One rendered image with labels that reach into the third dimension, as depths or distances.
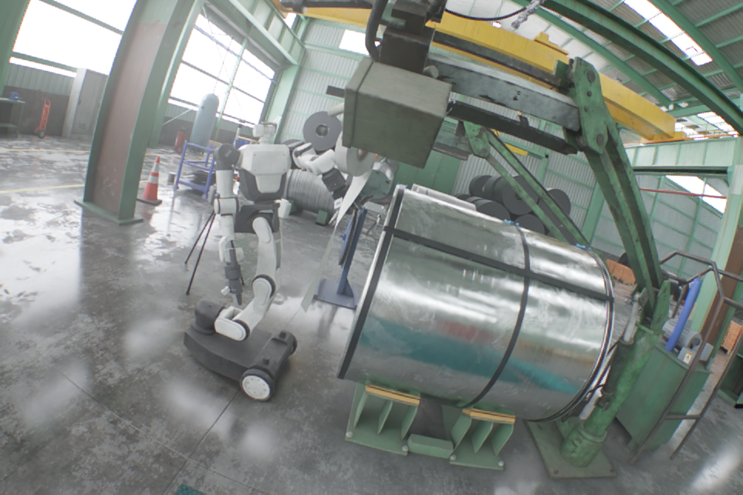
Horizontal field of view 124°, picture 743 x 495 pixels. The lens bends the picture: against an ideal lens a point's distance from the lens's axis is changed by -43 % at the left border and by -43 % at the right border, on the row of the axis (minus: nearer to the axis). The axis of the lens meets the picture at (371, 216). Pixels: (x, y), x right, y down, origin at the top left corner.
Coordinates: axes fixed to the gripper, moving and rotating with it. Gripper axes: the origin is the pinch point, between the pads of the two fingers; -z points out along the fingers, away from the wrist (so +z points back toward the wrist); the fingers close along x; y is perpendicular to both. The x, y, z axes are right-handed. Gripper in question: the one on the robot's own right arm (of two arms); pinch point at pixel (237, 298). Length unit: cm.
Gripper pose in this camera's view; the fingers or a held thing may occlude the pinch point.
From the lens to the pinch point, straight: 187.5
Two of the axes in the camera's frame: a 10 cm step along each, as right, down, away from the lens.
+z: -1.2, -9.9, 0.4
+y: 8.1, -0.8, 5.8
